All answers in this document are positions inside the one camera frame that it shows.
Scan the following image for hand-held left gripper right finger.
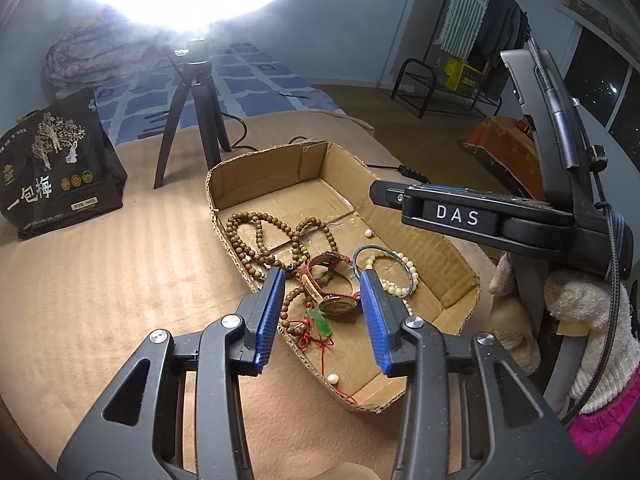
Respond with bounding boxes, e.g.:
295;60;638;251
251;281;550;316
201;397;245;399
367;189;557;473
359;269;588;480

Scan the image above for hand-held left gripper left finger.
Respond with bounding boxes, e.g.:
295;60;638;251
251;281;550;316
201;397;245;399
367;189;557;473
56;266;287;480

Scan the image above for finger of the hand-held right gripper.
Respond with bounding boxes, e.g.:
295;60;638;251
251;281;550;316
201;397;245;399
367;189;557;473
369;180;472;212

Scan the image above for brown wristwatch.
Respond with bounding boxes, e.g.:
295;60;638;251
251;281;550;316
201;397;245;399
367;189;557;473
306;251;363;317

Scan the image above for green jade pendant red cord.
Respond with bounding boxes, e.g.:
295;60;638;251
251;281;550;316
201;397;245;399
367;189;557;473
297;305;335;378

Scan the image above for black bangle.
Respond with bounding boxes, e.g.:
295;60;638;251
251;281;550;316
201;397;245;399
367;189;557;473
352;246;420;297

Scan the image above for cream bead bracelet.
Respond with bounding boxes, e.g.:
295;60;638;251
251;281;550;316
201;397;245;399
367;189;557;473
364;251;417;295
382;280;414;317

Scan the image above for cardboard box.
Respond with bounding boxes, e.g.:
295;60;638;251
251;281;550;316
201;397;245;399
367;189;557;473
205;140;481;413

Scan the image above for person's right forearm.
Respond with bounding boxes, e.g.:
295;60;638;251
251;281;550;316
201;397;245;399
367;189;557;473
570;364;640;467

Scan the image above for person's right hand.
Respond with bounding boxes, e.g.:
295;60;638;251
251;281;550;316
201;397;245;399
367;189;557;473
487;254;640;413

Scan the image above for orange cloth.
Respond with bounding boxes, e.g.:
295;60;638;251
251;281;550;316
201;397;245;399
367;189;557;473
462;115;546;201

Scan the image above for black metal rack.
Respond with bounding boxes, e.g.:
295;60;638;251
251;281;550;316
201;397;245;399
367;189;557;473
390;58;503;120

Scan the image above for blue checked bedsheet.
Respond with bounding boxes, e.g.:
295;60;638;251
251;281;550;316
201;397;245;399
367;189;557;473
92;42;346;148

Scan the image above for window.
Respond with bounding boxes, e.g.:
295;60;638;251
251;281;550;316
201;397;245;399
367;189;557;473
555;0;640;147

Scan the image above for dark hanging clothes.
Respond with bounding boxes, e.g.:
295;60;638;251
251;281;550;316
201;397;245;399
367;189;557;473
470;0;531;68

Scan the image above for striped hanging towel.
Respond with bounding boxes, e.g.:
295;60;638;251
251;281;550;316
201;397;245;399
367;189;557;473
440;0;496;56

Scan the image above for black tripod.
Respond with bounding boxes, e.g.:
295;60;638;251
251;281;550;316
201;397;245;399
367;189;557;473
152;35;233;190

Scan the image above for black printed bag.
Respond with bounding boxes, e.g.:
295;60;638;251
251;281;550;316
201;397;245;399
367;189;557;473
0;87;128;241

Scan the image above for patterned quilt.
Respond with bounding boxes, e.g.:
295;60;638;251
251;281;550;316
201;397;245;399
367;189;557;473
42;5;176;96

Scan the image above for small wooden bead bracelet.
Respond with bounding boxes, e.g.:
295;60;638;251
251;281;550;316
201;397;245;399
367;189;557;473
281;285;312;342

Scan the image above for black power cable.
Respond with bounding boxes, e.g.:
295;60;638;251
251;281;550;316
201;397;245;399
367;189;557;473
367;161;432;184

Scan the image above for long wooden bead necklace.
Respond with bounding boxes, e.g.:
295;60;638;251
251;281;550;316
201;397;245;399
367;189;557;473
226;211;341;282

